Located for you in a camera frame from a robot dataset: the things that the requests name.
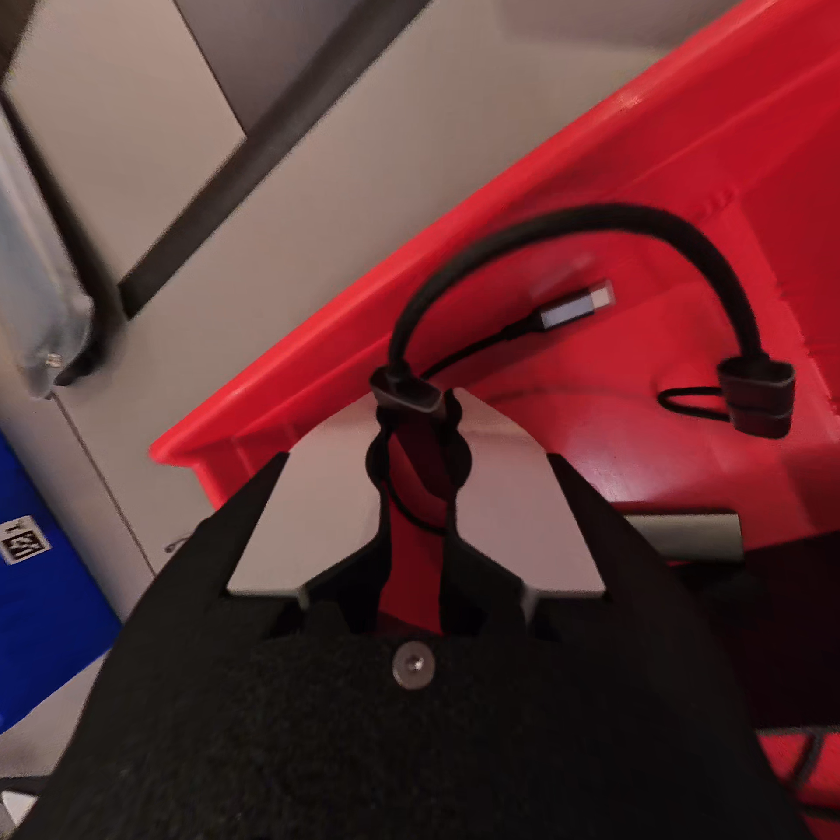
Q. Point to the grey flat pouch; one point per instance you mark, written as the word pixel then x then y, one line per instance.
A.
pixel 33 295

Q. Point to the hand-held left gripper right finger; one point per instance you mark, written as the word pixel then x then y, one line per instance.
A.
pixel 525 518

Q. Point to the red storage bin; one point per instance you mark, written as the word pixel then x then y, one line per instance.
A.
pixel 656 131

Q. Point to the black bin divider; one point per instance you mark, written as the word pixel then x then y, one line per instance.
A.
pixel 787 623

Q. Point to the grey desk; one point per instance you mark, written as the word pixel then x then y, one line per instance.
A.
pixel 328 229

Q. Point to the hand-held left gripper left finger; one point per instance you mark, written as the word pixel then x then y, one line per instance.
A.
pixel 315 518

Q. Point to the blue storage bin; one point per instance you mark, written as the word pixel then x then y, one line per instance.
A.
pixel 39 623

